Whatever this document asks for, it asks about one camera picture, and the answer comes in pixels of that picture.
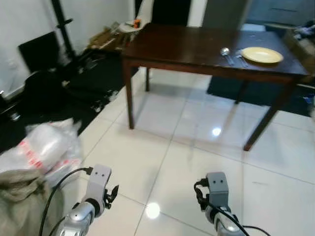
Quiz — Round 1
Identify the clear plastic bag red print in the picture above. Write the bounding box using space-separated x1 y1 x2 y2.
0 119 84 186

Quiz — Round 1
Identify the beige burlap sack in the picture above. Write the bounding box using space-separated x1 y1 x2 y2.
0 170 65 236

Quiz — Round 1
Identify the dark blue rug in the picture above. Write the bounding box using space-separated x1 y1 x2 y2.
207 24 315 117

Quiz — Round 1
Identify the silver fork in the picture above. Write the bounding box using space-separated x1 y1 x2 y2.
235 51 249 68

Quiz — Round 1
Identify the silver spoon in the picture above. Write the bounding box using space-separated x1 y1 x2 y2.
220 48 235 66

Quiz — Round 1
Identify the dark wooden table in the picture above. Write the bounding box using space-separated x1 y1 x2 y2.
122 23 310 151

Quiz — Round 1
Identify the yellow plate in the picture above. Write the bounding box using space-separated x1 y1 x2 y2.
241 47 284 64

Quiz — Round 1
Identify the low cardboard box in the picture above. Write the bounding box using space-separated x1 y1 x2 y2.
88 27 129 53

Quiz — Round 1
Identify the black flat panel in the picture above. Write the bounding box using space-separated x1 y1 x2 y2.
18 31 63 74

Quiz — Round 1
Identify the tall cardboard box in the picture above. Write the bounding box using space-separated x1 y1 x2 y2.
283 29 315 75

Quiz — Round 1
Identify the black tripod stand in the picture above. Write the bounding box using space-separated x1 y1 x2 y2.
51 0 78 60

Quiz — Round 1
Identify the black chair back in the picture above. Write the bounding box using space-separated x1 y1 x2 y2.
151 0 192 27

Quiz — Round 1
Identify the grey cabinet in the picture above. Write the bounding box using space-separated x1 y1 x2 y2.
245 0 315 28

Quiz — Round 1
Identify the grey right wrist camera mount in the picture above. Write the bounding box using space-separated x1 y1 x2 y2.
206 172 230 208

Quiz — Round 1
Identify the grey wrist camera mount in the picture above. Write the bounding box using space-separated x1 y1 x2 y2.
206 172 230 208
86 165 112 207

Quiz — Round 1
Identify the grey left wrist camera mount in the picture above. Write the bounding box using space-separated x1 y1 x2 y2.
86 165 112 207

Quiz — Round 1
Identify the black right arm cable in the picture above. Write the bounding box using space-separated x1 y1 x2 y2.
212 206 271 236

